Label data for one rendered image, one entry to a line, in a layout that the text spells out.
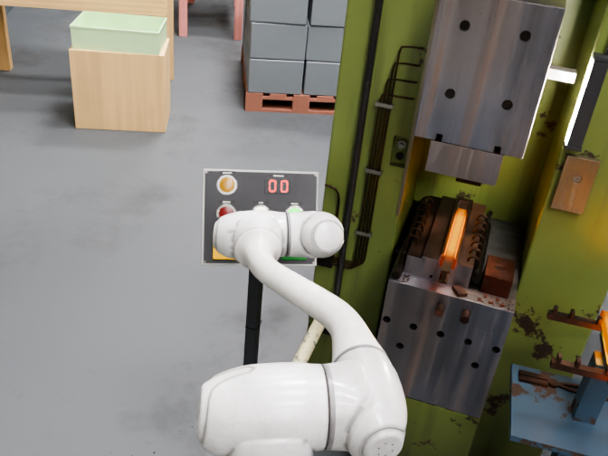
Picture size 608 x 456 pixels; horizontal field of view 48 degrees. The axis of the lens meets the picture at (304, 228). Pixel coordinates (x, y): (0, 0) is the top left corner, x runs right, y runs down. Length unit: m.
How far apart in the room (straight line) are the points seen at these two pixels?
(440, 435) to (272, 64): 3.64
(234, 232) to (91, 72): 3.64
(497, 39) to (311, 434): 1.15
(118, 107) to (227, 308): 2.18
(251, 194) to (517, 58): 0.81
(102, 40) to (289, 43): 1.40
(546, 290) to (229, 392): 1.45
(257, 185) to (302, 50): 3.50
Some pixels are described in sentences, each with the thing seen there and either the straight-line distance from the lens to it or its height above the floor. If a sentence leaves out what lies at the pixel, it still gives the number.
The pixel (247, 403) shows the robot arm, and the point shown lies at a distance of 1.02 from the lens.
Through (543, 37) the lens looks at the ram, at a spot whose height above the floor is 1.69.
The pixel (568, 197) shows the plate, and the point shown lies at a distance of 2.11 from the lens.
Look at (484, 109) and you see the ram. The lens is 1.89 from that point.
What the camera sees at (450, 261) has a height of 1.02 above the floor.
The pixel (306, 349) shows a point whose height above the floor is 0.64.
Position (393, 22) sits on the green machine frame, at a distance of 2.00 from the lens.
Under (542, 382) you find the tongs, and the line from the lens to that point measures 2.19.
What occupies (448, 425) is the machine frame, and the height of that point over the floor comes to 0.40.
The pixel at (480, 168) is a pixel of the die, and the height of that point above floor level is 1.31.
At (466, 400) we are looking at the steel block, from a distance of 2.34.
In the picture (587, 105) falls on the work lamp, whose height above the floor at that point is 1.51.
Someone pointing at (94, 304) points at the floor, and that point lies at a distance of 3.44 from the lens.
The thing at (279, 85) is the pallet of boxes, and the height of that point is 0.23.
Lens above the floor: 2.12
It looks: 32 degrees down
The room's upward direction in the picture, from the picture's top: 6 degrees clockwise
